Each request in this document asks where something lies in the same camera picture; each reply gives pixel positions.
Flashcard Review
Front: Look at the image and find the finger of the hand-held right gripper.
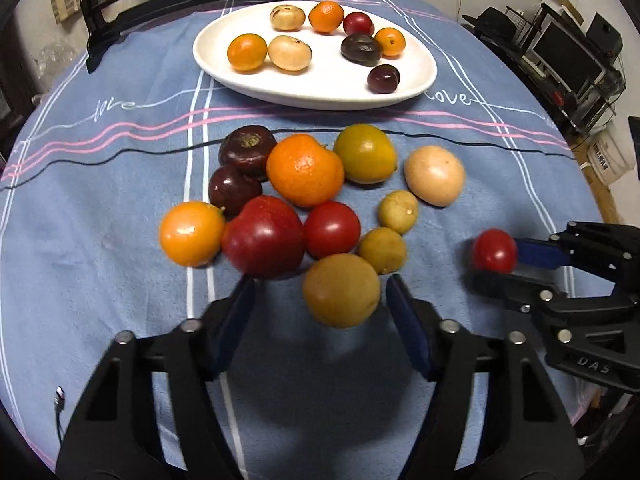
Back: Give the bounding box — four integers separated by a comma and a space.
515, 220, 640, 286
472, 270, 640, 323

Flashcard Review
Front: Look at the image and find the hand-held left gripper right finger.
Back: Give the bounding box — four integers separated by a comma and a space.
384, 274, 586, 480

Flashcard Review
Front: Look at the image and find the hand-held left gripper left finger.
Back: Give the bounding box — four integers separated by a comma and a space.
55, 274, 257, 480

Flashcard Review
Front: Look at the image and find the brown-yellow asian pear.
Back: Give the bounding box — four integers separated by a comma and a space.
302, 253, 382, 329

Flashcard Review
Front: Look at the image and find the large red tomato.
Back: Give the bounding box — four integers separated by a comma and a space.
221, 195, 306, 281

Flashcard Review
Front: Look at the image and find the olive yellow lime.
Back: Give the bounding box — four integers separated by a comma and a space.
357, 227, 407, 276

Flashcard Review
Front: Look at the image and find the orange round tomato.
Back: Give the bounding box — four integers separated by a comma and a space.
227, 33, 268, 73
159, 200, 227, 268

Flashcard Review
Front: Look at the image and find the small yellow lime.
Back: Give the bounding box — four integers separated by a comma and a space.
377, 190, 420, 236

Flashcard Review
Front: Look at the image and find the dark purple plum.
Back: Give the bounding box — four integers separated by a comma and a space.
367, 64, 401, 95
208, 165, 263, 217

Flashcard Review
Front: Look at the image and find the large pale yellow plum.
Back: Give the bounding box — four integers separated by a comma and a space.
404, 145, 467, 208

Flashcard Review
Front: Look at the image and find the large orange mandarin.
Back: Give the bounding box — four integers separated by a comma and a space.
266, 134, 346, 209

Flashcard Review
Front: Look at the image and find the small dark red fruit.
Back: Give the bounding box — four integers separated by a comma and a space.
218, 125, 277, 181

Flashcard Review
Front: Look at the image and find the yellow-green tomato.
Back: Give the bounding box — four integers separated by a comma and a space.
333, 123, 398, 185

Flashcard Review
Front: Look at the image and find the white plate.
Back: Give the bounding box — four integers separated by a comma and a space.
192, 0, 439, 111

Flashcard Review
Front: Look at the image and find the small orange tomato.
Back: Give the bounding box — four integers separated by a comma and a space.
374, 27, 406, 58

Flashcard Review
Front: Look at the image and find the dark purple tomato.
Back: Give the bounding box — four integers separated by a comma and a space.
341, 34, 383, 67

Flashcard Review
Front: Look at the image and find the pale yellow spotted plum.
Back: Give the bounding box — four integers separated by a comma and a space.
268, 35, 313, 72
269, 4, 306, 31

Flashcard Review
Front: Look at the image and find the red plum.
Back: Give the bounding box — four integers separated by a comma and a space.
343, 11, 375, 37

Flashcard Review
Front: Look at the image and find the small orange mandarin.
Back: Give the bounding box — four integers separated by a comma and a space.
308, 1, 346, 35

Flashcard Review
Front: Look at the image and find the white printed sack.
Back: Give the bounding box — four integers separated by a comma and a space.
582, 125, 637, 188

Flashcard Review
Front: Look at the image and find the blue striped tablecloth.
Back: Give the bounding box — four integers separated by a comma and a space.
0, 0, 623, 480

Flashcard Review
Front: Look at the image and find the black desk rack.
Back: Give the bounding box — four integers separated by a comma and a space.
462, 2, 628, 136

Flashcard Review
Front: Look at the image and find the black monitor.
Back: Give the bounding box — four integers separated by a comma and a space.
531, 20, 603, 98

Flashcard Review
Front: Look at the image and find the black speaker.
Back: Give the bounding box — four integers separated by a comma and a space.
586, 11, 624, 58

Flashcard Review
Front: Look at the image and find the black hat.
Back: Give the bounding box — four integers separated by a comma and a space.
462, 6, 521, 36

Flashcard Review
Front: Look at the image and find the flat cardboard box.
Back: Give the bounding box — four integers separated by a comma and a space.
537, 0, 586, 26

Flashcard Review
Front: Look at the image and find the embroidered round screen stand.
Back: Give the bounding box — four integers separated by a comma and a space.
79, 0, 282, 74

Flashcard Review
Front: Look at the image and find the thin cable with connector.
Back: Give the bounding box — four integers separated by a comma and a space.
52, 385, 68, 441

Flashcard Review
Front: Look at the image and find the black cable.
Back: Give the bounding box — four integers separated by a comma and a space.
0, 127, 573, 192

